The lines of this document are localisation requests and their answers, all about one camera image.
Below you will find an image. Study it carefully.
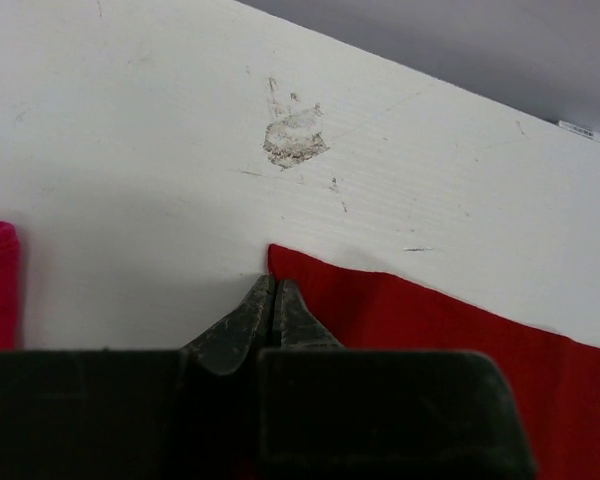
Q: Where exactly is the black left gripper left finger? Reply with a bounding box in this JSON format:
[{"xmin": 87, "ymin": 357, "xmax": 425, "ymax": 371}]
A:
[{"xmin": 0, "ymin": 275, "xmax": 275, "ymax": 479}]

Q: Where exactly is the dark red t shirt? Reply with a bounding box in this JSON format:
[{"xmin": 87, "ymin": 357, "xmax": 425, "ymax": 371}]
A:
[{"xmin": 267, "ymin": 244, "xmax": 600, "ymax": 479}]

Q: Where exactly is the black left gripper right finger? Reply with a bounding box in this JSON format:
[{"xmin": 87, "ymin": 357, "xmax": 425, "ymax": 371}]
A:
[{"xmin": 257, "ymin": 280, "xmax": 537, "ymax": 479}]

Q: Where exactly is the blue white label sticker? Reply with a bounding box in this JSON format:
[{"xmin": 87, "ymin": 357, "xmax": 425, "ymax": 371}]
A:
[{"xmin": 557, "ymin": 120, "xmax": 600, "ymax": 144}]

